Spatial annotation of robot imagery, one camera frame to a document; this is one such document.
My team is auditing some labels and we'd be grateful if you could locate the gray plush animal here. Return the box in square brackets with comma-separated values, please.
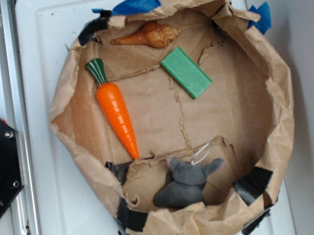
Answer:
[154, 142, 224, 208]

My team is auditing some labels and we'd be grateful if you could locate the brown paper bag tray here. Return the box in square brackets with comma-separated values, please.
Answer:
[49, 0, 295, 235]

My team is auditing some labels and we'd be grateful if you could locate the orange toy carrot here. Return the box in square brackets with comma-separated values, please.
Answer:
[86, 58, 139, 160]

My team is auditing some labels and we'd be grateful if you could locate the green rectangular block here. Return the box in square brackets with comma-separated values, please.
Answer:
[160, 47, 212, 99]

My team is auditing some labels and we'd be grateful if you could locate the brown conch seashell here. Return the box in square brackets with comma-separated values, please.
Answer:
[110, 21, 181, 48]

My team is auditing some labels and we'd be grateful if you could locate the blue tape piece top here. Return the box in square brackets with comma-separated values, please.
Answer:
[91, 0, 162, 20]

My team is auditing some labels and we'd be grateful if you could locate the blue tape piece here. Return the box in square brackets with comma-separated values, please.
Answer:
[248, 2, 272, 35]
[91, 0, 162, 20]

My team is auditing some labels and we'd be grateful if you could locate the white plastic tray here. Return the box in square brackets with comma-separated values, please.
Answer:
[11, 0, 298, 235]

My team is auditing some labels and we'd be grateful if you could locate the blue tape piece right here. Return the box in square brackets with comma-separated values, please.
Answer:
[248, 2, 272, 35]

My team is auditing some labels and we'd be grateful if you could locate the aluminum rail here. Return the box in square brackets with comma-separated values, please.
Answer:
[0, 0, 41, 235]

